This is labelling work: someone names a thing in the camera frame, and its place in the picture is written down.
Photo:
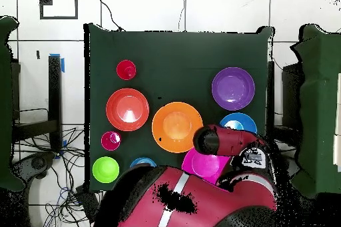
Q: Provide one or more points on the orange bowl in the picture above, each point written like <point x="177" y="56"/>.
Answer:
<point x="173" y="125"/>

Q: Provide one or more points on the black stand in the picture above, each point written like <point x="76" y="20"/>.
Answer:
<point x="291" y="91"/>
<point x="54" y="91"/>

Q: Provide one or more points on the purple bowl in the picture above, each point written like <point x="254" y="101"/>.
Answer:
<point x="233" y="88"/>

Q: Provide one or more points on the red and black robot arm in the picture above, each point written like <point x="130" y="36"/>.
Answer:
<point x="213" y="200"/>

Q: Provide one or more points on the black wheeled base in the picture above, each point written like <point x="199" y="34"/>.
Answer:
<point x="38" y="163"/>

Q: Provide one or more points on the large blue bowl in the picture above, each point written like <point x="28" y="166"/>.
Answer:
<point x="245" y="121"/>

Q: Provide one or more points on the crimson cup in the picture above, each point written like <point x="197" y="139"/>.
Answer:
<point x="108" y="141"/>

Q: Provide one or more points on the small blue bowl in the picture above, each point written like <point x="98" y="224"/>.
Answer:
<point x="143" y="161"/>

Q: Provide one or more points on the dark green tablecloth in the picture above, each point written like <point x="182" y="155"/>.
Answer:
<point x="165" y="59"/>

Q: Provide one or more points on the green cloth side table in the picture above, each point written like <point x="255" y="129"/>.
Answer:
<point x="319" y="104"/>
<point x="5" y="104"/>

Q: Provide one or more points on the pink bowl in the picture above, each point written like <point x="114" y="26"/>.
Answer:
<point x="205" y="164"/>

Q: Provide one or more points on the red cup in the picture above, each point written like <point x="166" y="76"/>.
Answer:
<point x="124" y="68"/>

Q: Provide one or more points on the red-orange bowl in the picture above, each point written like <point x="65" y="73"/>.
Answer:
<point x="117" y="109"/>

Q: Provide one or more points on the blue tape strip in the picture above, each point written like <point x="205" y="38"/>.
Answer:
<point x="63" y="66"/>

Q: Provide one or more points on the white box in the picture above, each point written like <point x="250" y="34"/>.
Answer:
<point x="338" y="152"/>

